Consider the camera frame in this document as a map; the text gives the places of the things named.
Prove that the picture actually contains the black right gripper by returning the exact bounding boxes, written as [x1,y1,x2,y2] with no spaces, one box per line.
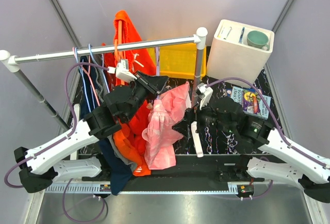
[171,96,235,138]

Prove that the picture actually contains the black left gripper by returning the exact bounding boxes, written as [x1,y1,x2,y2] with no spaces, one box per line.
[124,71,169,122]

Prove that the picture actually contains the pink patterned shorts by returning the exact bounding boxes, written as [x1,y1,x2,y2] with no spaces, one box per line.
[142,82,191,170]

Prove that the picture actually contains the lilac wire clothes hanger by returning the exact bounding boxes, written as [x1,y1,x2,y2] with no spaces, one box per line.
[155,47,160,76]

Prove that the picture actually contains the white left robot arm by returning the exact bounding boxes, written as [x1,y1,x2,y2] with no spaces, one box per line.
[14,71,169,193]

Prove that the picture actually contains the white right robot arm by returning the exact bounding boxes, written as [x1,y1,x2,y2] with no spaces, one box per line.
[172,97,329,203]

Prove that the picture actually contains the pink clothes hanger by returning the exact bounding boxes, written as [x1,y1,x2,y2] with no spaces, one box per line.
[73,47,102,107]

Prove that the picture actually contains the black marble table mat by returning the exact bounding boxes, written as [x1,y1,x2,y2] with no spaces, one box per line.
[67,45,284,156]

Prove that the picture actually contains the yellow plastic crate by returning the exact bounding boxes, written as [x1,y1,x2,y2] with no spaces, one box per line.
[156,43,196,79]

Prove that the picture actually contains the orange garment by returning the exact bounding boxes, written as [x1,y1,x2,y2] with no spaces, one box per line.
[101,9,158,177]

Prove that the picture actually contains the grey garment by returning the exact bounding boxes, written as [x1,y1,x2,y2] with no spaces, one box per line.
[93,54,108,99]

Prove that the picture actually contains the navy blue garment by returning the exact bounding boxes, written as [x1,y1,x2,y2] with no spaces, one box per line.
[78,56,133,196]

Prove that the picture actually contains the treehouse children's book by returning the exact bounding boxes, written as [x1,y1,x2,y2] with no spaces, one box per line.
[226,86,269,120]

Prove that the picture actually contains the white storage box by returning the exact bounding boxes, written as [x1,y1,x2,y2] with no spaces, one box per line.
[206,19,275,84]

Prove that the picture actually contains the white pen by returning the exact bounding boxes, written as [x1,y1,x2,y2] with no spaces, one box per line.
[221,27,232,40]

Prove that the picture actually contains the blue pen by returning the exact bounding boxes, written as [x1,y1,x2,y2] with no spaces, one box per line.
[239,27,245,44]

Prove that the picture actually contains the teal ceramic cup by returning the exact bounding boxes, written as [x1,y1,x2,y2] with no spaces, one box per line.
[246,30,270,51]

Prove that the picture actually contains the silver clothes rack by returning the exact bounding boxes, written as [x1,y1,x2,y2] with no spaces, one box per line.
[0,27,209,157]

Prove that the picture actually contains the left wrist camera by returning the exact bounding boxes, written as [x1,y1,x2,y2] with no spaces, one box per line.
[107,59,137,83]

